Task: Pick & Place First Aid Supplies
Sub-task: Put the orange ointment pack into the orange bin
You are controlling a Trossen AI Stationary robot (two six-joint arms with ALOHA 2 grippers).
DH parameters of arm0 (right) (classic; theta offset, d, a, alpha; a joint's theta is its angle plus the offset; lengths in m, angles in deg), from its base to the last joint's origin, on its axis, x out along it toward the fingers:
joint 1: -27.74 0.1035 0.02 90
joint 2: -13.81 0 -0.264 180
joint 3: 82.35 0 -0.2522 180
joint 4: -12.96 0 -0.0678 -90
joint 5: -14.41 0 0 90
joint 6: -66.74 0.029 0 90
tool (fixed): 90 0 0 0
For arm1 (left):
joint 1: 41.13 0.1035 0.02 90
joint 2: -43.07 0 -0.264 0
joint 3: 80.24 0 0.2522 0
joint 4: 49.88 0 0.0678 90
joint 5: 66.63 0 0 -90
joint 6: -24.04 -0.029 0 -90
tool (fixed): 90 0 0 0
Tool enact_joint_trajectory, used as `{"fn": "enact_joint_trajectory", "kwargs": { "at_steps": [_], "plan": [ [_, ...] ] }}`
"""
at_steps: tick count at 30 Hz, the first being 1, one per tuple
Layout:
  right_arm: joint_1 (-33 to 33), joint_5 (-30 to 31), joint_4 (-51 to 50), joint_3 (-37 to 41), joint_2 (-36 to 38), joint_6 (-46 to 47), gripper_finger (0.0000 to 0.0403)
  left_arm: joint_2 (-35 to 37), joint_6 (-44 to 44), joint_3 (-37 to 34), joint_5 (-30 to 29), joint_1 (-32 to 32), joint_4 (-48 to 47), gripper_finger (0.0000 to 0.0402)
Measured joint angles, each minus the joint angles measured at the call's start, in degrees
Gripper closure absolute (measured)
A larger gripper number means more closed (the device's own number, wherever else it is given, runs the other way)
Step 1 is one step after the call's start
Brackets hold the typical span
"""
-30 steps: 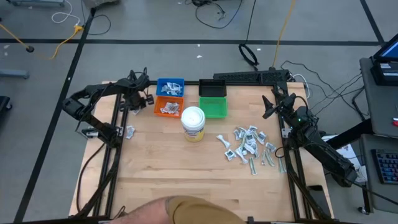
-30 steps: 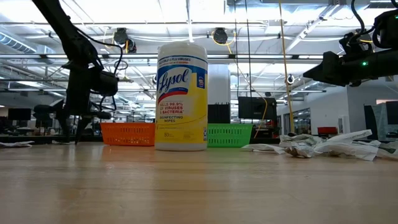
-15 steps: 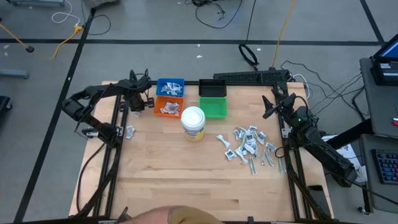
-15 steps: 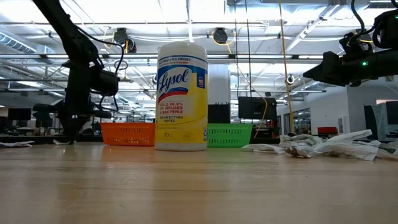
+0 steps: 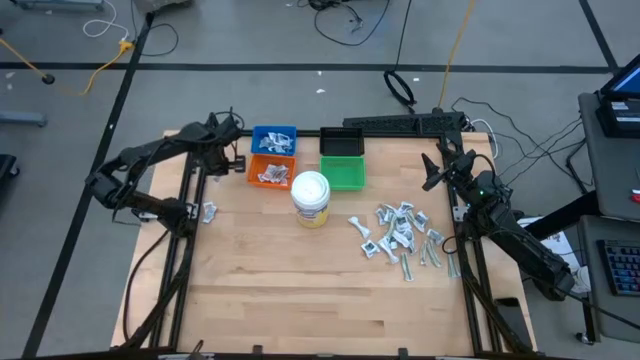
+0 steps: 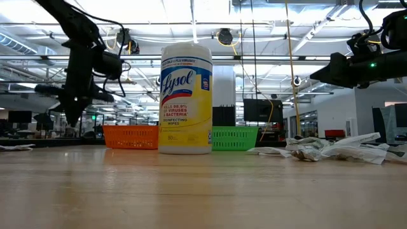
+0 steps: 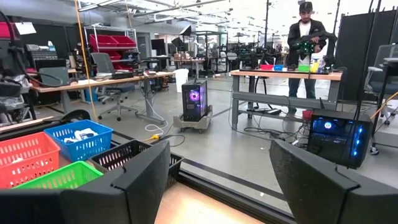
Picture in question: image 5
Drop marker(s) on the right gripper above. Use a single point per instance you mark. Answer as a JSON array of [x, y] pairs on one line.
[[475, 185]]

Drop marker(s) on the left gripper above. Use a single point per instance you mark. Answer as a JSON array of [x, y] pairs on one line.
[[217, 157]]

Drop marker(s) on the white packet dark print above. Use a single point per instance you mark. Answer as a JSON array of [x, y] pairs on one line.
[[270, 136], [281, 137], [266, 145], [285, 148]]

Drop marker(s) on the white bow-shaped bandage wrapper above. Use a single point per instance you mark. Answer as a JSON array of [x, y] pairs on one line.
[[360, 226]]

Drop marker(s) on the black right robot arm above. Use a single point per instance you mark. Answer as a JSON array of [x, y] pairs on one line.
[[525, 247]]

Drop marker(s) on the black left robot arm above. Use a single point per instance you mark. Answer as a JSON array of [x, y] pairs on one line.
[[145, 150]]

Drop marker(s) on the blue plastic basket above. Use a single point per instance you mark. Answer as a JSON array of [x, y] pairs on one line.
[[255, 150]]

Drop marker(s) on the orange plastic basket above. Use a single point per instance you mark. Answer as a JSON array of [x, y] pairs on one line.
[[252, 182]]

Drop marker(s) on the black perforated plate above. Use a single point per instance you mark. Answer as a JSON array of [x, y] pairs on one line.
[[400, 122]]

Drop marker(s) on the Lysol wipes canister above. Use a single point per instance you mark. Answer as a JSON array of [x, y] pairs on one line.
[[311, 197]]

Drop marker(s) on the green plastic basket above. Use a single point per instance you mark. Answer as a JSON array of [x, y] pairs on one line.
[[343, 173]]

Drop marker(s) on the black plastic basket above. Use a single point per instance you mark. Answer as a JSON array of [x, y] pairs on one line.
[[341, 141]]

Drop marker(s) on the black desk beam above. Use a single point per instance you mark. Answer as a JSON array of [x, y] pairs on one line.
[[560, 217]]

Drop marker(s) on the white paper box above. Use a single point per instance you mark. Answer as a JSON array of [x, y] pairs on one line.
[[557, 245]]

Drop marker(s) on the grey cart top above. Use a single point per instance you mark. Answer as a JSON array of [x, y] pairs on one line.
[[610, 175]]

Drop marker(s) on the black flat pad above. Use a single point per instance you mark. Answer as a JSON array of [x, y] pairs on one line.
[[512, 320]]

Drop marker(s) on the grey computer cart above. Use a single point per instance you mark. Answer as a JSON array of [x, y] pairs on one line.
[[160, 4]]

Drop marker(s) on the white yellow canister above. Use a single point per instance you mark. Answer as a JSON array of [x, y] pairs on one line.
[[582, 280]]

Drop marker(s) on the black laptop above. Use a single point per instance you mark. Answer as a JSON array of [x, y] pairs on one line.
[[620, 112]]

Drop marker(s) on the small red object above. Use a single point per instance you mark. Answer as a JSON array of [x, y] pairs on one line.
[[636, 196]]

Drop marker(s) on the black keyboard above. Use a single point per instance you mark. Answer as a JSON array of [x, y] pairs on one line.
[[622, 267]]

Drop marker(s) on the grey metal bar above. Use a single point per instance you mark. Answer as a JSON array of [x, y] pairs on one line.
[[22, 119]]

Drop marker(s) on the wooden desk grey legs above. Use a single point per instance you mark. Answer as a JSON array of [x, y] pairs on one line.
[[60, 4]]

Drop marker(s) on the grey clamp bracket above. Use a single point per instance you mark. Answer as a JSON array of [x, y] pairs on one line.
[[459, 212], [139, 215]]

